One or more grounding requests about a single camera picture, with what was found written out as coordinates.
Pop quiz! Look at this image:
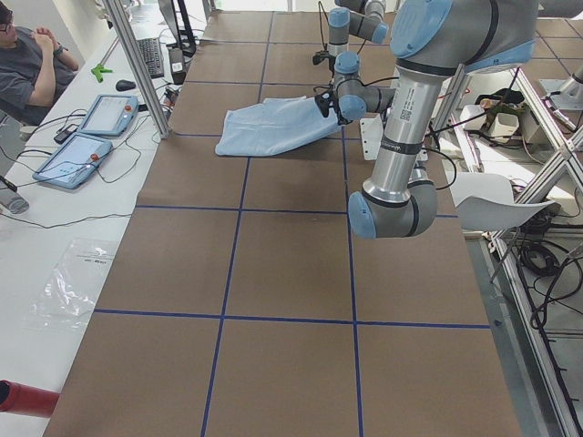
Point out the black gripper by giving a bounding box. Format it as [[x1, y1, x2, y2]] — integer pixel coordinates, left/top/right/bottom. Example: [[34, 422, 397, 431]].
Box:
[[312, 43, 346, 73], [314, 88, 349, 124]]

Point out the light blue button-up shirt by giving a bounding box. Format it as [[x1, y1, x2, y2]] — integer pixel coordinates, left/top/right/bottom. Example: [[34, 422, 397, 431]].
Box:
[[215, 96, 341, 157]]

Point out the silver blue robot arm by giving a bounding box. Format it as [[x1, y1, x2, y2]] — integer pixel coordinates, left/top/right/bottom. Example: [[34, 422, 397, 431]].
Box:
[[312, 0, 389, 73], [315, 1, 538, 239]]

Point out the black keyboard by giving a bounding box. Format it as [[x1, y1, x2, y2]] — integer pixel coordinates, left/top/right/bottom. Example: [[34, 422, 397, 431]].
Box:
[[137, 37, 164, 78]]

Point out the white plastic chair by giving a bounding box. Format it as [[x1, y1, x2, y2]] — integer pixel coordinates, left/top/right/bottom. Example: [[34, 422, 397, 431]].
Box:
[[445, 171, 554, 231]]

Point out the black computer mouse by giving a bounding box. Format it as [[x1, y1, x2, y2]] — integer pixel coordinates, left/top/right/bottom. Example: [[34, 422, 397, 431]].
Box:
[[115, 79, 137, 92]]

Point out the upper blue teach pendant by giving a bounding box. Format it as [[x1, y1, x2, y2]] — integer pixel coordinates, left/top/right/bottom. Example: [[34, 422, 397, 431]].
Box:
[[77, 94, 138, 137]]

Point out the blue teach pendant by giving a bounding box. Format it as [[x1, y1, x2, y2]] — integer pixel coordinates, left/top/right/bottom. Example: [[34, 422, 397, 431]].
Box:
[[33, 133, 113, 189], [77, 94, 138, 137]]

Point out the green plastic tool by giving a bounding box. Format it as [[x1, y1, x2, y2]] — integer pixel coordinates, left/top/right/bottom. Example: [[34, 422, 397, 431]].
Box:
[[91, 64, 113, 83]]

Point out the lower blue teach pendant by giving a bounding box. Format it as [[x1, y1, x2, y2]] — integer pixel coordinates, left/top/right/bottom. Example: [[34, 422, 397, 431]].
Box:
[[33, 133, 113, 189]]

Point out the person in grey shirt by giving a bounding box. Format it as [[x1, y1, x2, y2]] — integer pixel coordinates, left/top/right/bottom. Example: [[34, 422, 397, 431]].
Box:
[[1, 5, 79, 126]]

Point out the clear plastic bag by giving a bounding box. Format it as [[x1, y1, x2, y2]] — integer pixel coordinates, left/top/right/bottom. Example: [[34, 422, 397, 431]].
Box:
[[25, 239, 119, 332]]

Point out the clear water bottle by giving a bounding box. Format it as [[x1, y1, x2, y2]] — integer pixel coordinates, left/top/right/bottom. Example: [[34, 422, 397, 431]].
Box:
[[1, 177, 29, 214]]

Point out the red cylinder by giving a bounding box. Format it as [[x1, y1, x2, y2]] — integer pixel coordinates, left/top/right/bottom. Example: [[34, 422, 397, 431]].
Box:
[[1, 380, 60, 418]]

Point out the aluminium frame post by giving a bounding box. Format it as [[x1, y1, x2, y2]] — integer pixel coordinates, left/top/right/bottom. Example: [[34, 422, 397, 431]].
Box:
[[102, 0, 170, 139]]

